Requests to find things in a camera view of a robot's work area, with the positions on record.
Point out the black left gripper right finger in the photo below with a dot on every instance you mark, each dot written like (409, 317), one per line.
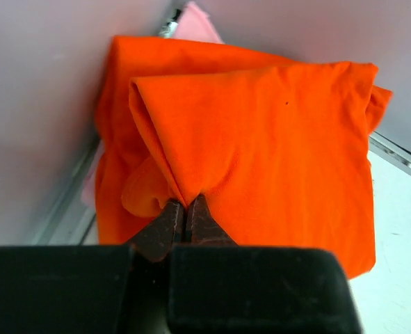
(216, 286)

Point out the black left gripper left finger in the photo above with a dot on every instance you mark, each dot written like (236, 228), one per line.
(90, 289)

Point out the orange t-shirt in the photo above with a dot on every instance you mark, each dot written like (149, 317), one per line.
(279, 152)
(125, 150)

